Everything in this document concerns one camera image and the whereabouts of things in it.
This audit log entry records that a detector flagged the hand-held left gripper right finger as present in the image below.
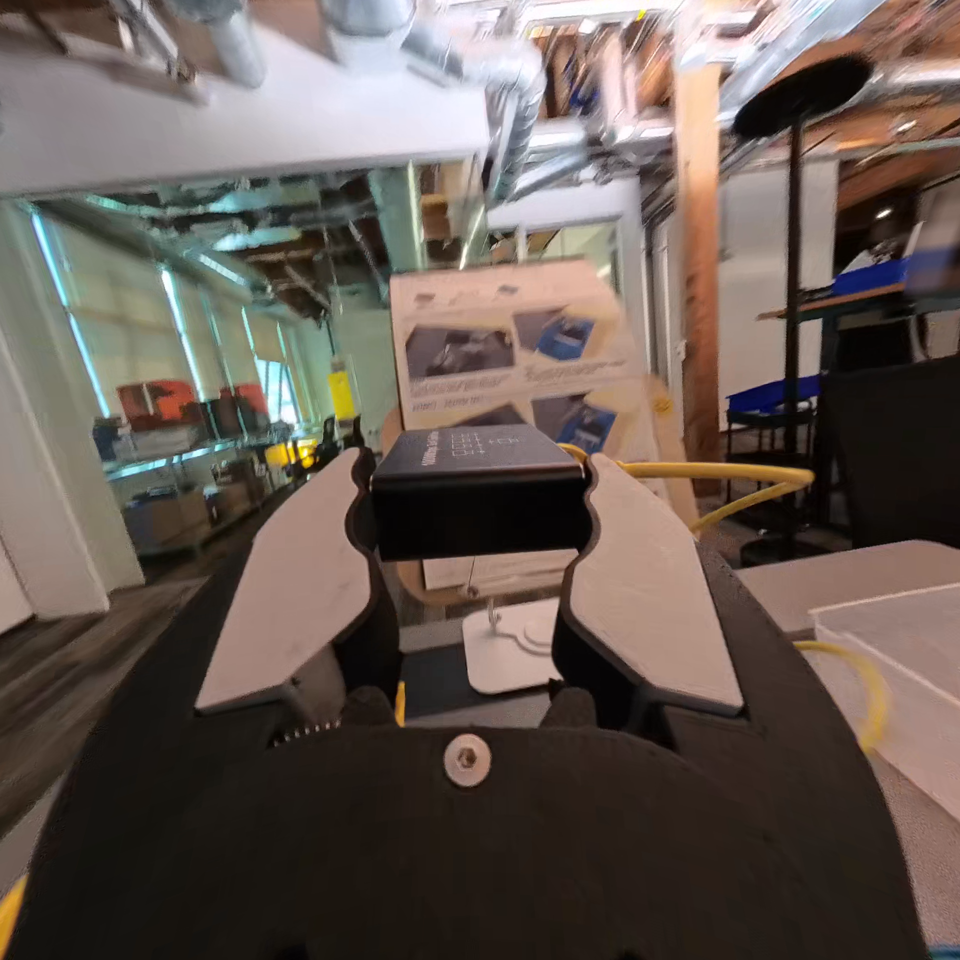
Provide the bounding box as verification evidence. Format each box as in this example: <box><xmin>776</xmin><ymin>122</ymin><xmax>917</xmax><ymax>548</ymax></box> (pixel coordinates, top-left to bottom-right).
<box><xmin>551</xmin><ymin>452</ymin><xmax>747</xmax><ymax>729</ymax></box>

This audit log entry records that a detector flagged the yellow ethernet cable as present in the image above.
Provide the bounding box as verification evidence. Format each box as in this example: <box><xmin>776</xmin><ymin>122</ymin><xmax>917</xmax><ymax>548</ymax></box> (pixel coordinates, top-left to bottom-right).
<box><xmin>0</xmin><ymin>442</ymin><xmax>892</xmax><ymax>940</ymax></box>

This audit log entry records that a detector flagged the metal storage shelf with boxes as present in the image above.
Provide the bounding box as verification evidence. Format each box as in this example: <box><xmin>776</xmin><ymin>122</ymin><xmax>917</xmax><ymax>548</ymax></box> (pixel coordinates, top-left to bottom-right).
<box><xmin>93</xmin><ymin>378</ymin><xmax>301</xmax><ymax>556</ymax></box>

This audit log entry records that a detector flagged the clear plastic box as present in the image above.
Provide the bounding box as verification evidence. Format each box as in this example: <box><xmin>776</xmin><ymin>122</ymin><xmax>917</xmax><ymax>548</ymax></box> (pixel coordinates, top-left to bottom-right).
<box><xmin>808</xmin><ymin>583</ymin><xmax>960</xmax><ymax>824</ymax></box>

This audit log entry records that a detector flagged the white stand base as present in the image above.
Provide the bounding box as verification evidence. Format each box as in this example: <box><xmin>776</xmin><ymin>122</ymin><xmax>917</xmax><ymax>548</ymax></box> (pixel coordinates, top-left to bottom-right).
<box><xmin>459</xmin><ymin>596</ymin><xmax>565</xmax><ymax>696</ymax></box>

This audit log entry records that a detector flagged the wooden top standing desk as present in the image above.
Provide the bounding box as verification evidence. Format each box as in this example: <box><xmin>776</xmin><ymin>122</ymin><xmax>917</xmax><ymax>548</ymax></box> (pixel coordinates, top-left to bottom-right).
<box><xmin>757</xmin><ymin>281</ymin><xmax>960</xmax><ymax>376</ymax></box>

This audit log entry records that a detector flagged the wooden post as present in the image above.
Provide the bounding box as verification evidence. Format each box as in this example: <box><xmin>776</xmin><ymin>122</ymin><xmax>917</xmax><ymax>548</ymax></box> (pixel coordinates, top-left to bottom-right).
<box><xmin>673</xmin><ymin>60</ymin><xmax>727</xmax><ymax>498</ymax></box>

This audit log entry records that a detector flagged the blue storage bin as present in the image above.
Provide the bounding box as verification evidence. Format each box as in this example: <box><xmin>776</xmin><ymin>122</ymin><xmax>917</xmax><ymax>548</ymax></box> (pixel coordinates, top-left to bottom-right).
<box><xmin>832</xmin><ymin>255</ymin><xmax>915</xmax><ymax>295</ymax></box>
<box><xmin>726</xmin><ymin>375</ymin><xmax>824</xmax><ymax>415</ymax></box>

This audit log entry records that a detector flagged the printed instruction sheet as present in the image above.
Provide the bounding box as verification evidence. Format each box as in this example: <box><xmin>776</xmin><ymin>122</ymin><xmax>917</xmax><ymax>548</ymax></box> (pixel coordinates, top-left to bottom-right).
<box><xmin>388</xmin><ymin>258</ymin><xmax>648</xmax><ymax>594</ymax></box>

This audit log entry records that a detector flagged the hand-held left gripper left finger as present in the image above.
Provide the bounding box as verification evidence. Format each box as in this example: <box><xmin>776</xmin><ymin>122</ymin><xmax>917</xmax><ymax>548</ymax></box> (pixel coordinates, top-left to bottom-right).
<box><xmin>193</xmin><ymin>447</ymin><xmax>402</xmax><ymax>727</ymax></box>

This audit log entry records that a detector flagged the black office chair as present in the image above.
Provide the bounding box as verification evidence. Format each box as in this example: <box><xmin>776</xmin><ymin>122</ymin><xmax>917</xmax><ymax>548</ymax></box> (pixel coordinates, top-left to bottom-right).
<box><xmin>813</xmin><ymin>352</ymin><xmax>960</xmax><ymax>550</ymax></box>

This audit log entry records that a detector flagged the black rolling cart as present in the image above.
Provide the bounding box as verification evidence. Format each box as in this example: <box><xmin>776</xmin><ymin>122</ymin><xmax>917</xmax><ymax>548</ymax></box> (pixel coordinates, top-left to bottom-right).
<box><xmin>726</xmin><ymin>408</ymin><xmax>819</xmax><ymax>519</ymax></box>

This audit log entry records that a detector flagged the black network switch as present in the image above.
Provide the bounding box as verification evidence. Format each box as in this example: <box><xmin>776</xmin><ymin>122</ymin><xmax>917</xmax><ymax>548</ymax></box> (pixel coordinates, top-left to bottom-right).
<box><xmin>369</xmin><ymin>423</ymin><xmax>594</xmax><ymax>562</ymax></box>

